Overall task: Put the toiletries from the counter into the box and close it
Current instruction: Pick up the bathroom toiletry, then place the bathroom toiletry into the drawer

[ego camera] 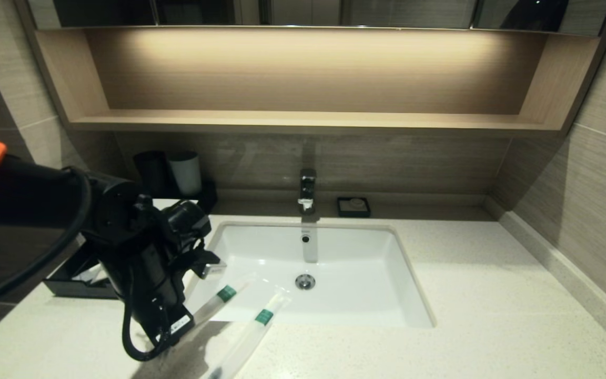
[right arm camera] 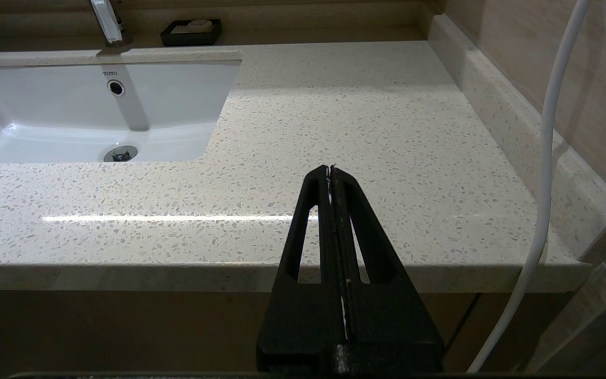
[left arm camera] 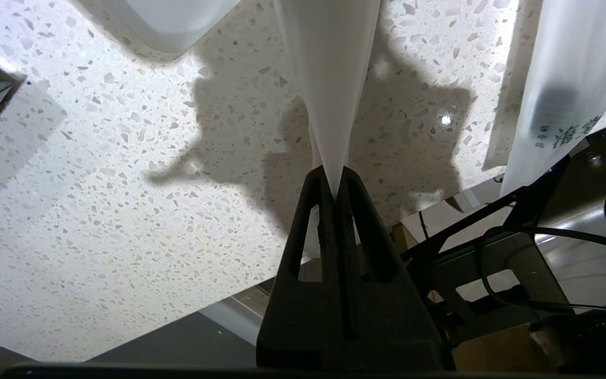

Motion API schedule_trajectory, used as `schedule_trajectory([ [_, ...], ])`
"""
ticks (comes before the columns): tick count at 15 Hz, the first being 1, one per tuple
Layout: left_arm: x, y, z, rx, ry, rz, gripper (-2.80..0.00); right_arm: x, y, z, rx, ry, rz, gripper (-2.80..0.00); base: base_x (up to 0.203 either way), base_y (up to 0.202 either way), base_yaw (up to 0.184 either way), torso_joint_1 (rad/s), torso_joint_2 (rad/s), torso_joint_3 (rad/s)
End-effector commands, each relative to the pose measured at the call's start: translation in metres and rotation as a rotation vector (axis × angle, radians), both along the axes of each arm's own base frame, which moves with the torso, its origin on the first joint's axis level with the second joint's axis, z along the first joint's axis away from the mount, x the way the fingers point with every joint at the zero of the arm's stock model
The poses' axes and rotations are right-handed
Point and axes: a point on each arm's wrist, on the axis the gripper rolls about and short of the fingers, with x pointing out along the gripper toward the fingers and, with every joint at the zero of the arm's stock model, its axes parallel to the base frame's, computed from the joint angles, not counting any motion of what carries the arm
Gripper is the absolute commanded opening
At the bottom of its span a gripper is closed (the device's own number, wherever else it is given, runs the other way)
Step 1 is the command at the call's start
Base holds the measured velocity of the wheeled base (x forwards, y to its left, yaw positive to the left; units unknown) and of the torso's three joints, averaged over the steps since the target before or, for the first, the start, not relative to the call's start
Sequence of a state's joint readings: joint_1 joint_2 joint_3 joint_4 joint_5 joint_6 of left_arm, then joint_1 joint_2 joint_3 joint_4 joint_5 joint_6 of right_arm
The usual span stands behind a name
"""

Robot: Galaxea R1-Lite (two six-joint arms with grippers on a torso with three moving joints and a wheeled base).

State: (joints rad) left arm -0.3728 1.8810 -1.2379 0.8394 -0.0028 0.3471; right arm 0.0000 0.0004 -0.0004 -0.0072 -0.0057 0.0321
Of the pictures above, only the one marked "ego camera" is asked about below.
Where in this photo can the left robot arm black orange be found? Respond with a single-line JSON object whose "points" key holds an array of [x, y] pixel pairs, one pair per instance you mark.
{"points": [[29, 200]]}

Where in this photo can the chrome sink drain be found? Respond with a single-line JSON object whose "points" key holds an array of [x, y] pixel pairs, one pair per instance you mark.
{"points": [[305, 282]]}

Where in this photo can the white sink basin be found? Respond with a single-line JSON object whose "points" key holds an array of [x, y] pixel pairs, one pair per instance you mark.
{"points": [[355, 273]]}

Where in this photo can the chrome faucet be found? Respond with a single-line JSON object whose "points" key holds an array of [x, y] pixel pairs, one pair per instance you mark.
{"points": [[307, 188]]}

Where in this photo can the black cup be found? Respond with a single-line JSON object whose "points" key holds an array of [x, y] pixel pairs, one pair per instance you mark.
{"points": [[150, 171]]}

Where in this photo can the black soap dish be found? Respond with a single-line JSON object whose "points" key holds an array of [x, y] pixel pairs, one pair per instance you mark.
{"points": [[342, 209]]}

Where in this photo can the white cup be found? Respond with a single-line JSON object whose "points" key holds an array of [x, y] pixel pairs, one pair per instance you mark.
{"points": [[186, 172]]}

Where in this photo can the toothbrush packet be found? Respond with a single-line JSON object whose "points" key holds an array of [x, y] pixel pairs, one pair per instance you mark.
{"points": [[219, 299], [253, 331]]}

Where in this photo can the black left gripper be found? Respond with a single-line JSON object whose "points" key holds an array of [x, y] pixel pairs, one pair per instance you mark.
{"points": [[150, 289]]}

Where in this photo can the round soap bar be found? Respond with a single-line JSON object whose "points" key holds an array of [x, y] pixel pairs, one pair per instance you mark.
{"points": [[356, 203]]}

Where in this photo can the light wooden wall shelf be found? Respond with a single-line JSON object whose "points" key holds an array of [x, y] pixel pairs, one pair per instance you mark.
{"points": [[308, 73]]}

